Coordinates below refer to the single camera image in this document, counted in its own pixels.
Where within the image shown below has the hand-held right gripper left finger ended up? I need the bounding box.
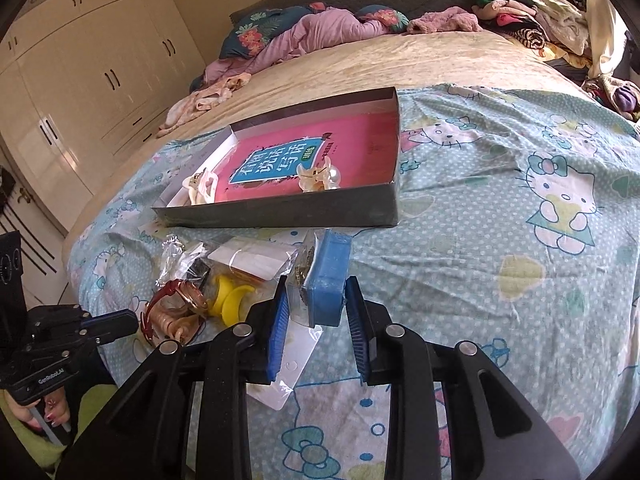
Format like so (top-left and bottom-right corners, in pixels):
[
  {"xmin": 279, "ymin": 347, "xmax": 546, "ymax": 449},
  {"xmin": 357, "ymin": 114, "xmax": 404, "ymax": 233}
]
[{"xmin": 55, "ymin": 275, "xmax": 292, "ymax": 480}]

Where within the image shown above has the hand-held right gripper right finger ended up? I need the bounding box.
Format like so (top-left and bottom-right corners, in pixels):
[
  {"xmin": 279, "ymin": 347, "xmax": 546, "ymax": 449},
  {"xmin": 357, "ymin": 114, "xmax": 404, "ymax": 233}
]
[{"xmin": 344, "ymin": 276, "xmax": 583, "ymax": 480}]

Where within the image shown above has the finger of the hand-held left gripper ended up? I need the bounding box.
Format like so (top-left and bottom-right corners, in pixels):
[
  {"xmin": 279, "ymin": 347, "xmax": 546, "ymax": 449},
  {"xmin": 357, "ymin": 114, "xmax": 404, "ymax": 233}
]
[{"xmin": 81, "ymin": 309, "xmax": 139, "ymax": 346}]

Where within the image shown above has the bag of yellow hoop earrings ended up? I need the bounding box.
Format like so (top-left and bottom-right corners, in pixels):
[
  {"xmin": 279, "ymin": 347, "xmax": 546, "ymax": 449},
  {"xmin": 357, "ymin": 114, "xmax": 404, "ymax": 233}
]
[{"xmin": 206, "ymin": 274, "xmax": 257, "ymax": 334}]

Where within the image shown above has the blue jewelry box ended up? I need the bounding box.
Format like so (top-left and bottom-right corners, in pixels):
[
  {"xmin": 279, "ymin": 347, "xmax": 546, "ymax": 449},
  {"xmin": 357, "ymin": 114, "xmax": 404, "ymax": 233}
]
[{"xmin": 301, "ymin": 229, "xmax": 352, "ymax": 329}]

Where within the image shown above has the white pearl earring card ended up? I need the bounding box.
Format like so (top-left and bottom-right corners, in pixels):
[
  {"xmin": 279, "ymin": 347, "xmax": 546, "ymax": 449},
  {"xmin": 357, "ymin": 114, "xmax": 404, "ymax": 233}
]
[{"xmin": 207, "ymin": 232, "xmax": 312, "ymax": 282}]

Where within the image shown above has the grey cardboard box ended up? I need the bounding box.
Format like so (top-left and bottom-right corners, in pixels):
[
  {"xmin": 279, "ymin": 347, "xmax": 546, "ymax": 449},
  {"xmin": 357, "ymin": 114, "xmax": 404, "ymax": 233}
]
[{"xmin": 151, "ymin": 86, "xmax": 402, "ymax": 229}]

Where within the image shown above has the person's left hand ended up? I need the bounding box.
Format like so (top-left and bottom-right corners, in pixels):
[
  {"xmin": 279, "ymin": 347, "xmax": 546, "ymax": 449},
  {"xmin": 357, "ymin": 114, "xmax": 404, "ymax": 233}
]
[{"xmin": 11, "ymin": 391, "xmax": 72, "ymax": 434}]

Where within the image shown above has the person's green garment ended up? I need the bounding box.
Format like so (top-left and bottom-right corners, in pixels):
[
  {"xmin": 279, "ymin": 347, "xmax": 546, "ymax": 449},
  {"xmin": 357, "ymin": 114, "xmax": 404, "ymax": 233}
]
[{"xmin": 0, "ymin": 384, "xmax": 122, "ymax": 480}]

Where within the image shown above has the small clear bag dark item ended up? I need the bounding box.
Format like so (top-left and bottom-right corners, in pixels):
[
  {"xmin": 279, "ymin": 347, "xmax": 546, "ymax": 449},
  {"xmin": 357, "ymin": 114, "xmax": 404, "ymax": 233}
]
[{"xmin": 159, "ymin": 234, "xmax": 212, "ymax": 287}]

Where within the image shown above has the cat print bed sheet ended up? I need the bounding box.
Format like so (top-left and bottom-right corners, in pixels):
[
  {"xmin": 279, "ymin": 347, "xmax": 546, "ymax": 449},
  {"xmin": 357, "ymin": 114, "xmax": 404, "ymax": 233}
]
[{"xmin": 67, "ymin": 82, "xmax": 640, "ymax": 480}]

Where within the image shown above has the translucent beige hair claw clip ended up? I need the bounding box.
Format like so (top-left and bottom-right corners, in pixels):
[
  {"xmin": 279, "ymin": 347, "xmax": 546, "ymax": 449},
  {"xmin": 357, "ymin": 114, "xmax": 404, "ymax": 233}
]
[{"xmin": 297, "ymin": 157, "xmax": 344, "ymax": 194}]

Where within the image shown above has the white flower hair claw clip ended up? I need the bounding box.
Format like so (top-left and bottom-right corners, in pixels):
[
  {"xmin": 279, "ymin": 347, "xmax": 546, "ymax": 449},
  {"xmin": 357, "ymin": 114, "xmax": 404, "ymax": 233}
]
[{"xmin": 181, "ymin": 170, "xmax": 219, "ymax": 206}]

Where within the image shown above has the pink book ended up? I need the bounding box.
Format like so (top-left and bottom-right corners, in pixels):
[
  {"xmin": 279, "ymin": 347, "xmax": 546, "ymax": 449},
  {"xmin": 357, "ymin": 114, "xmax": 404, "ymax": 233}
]
[{"xmin": 212, "ymin": 110, "xmax": 399, "ymax": 202}]

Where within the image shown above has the peach pajama garment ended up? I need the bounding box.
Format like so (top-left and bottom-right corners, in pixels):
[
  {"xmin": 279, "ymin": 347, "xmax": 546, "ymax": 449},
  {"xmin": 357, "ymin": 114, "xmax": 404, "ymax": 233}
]
[{"xmin": 157, "ymin": 72, "xmax": 252, "ymax": 139}]

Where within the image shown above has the cream wardrobe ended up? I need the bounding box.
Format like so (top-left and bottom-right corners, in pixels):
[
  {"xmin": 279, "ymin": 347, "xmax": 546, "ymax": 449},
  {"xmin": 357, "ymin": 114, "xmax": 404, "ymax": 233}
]
[{"xmin": 0, "ymin": 0, "xmax": 209, "ymax": 235}]

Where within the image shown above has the beige bedspread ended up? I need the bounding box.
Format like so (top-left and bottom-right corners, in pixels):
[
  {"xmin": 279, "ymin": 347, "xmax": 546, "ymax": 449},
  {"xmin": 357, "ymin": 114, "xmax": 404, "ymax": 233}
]
[{"xmin": 62, "ymin": 26, "xmax": 603, "ymax": 261}]

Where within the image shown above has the purple garment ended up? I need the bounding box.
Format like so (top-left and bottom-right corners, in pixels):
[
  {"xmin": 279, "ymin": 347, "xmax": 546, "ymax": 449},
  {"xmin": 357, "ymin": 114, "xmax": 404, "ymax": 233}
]
[{"xmin": 202, "ymin": 7, "xmax": 402, "ymax": 87}]

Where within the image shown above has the dark blue floral pillow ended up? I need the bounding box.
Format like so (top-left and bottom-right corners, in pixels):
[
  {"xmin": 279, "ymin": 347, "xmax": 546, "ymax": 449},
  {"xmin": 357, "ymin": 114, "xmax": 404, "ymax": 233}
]
[
  {"xmin": 219, "ymin": 4, "xmax": 327, "ymax": 60},
  {"xmin": 357, "ymin": 4, "xmax": 412, "ymax": 37}
]

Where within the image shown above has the pink fuzzy garment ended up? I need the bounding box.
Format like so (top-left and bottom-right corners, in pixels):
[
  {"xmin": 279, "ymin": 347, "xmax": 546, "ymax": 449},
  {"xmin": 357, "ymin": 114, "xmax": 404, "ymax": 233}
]
[{"xmin": 407, "ymin": 6, "xmax": 484, "ymax": 36}]

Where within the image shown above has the pile of clothes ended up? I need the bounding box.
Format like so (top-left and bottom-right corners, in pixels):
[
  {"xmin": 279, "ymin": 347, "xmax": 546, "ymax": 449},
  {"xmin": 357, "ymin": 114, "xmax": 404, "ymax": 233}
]
[{"xmin": 470, "ymin": 0, "xmax": 640, "ymax": 122}]

